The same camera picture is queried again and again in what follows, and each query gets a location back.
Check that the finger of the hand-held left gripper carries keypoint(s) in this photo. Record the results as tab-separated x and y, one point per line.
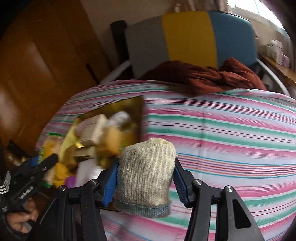
46	163
31	163

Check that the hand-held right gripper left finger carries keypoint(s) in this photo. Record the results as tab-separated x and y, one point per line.
109	185

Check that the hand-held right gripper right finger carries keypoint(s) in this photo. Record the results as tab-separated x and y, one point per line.
181	185

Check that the green yellow noodle packet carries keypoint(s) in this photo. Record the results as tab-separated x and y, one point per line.
49	144

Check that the white power bank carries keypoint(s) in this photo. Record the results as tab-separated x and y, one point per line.
90	172

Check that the small bright purple packet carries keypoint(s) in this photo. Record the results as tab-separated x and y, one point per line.
71	182

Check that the beige knit sock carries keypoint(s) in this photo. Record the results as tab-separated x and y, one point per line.
145	176

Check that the yellow sponge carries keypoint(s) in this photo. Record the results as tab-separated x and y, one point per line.
111	141

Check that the white cardboard box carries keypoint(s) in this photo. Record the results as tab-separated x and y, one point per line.
94	129

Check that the white tissue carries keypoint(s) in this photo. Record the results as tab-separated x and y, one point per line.
119	118

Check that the gold metal tin tray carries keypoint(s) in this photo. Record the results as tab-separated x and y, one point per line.
131	106

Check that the person's left hand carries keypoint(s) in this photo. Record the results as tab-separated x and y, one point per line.
20	220

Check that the brown wooden wardrobe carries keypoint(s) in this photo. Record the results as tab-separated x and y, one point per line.
34	58

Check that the maroon crumpled cloth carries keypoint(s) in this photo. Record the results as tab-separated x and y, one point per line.
196	76

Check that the black rolled mat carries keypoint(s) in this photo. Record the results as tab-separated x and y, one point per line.
119	41

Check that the grey yellow blue headboard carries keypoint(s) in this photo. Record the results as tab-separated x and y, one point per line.
145	46

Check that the wooden side desk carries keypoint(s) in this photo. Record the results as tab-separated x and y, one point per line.
282	67

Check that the purple white small box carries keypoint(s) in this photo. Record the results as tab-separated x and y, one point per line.
285	60

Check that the white medicine box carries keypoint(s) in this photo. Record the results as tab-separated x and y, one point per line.
274	49

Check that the pink patterned curtain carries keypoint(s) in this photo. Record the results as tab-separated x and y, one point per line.
196	4

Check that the white bed rail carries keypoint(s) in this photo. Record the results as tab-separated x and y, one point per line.
115	71
272	78

